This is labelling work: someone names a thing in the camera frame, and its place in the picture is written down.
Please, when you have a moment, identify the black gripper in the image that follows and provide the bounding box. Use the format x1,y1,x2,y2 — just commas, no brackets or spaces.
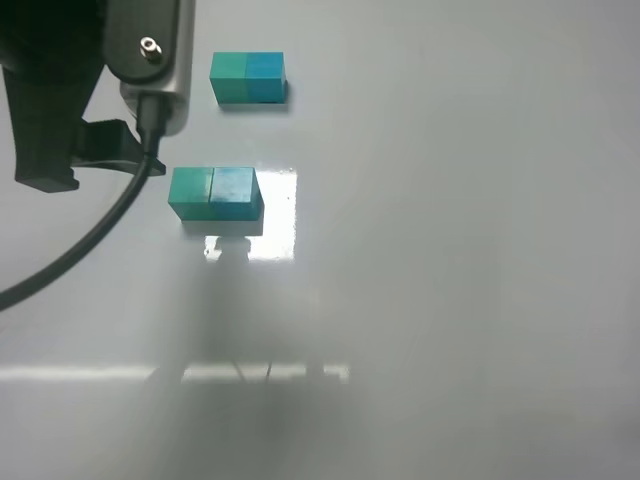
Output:
1,0,104,193

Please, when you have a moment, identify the blue building block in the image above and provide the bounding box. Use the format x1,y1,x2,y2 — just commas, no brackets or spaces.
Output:
208,167,262,221

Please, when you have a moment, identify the green building block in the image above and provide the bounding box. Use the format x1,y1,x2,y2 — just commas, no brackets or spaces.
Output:
168,167,214,221

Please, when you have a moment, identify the green template block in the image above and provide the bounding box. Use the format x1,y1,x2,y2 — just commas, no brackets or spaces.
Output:
209,52,249,105

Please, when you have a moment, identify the blue template block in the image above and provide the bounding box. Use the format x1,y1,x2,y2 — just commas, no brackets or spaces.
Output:
245,52,287,104

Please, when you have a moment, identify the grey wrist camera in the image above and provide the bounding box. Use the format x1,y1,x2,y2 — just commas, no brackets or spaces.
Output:
103,0,196,136

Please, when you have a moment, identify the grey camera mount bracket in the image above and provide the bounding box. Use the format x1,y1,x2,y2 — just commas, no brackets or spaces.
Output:
71,120,166,176

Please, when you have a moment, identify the black camera cable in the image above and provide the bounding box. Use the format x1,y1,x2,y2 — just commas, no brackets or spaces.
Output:
0,94,169,312

